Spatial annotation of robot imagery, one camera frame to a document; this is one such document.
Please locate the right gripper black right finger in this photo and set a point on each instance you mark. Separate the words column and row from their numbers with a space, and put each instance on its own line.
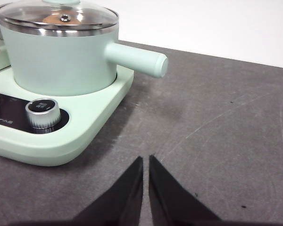
column 169, row 202

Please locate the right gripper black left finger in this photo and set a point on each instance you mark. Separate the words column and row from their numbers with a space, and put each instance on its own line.
column 122, row 202

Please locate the glass lid with green knob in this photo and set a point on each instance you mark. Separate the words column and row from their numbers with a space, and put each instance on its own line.
column 89, row 14

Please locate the mint green breakfast maker base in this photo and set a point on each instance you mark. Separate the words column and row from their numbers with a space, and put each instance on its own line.
column 89, row 113

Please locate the silver control knob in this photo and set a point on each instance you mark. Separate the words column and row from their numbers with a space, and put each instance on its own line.
column 41, row 113

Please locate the mint green griddle cover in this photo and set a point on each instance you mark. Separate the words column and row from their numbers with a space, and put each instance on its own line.
column 0, row 61

